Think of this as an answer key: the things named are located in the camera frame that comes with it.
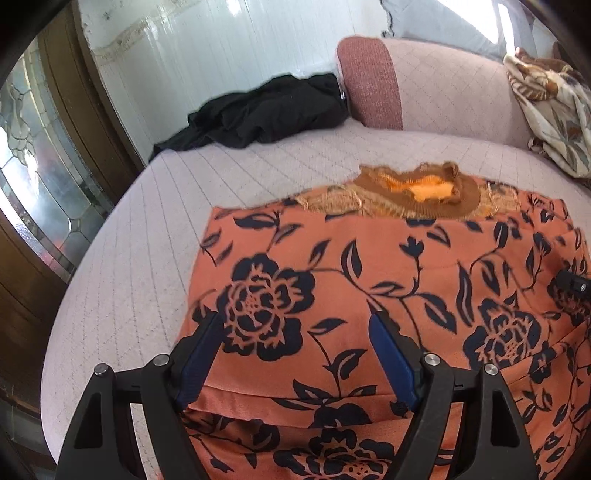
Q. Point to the cream floral blanket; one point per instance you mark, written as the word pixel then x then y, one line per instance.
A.
pixel 554 110

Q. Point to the grey frilled pillow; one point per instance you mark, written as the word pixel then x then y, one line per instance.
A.
pixel 438 23

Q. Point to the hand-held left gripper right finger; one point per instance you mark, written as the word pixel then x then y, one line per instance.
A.
pixel 392 364

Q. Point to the orange floral garment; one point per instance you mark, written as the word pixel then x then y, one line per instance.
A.
pixel 323 258

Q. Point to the black cloth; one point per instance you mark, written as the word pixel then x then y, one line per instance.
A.
pixel 268 110

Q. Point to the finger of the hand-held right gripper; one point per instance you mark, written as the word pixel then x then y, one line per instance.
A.
pixel 575 281

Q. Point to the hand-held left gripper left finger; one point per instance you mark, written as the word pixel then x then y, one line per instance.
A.
pixel 201 364

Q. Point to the wooden door with leaded glass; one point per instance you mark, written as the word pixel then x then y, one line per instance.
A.
pixel 27 300

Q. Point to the pink quilted sofa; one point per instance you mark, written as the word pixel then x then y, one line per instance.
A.
pixel 161 221

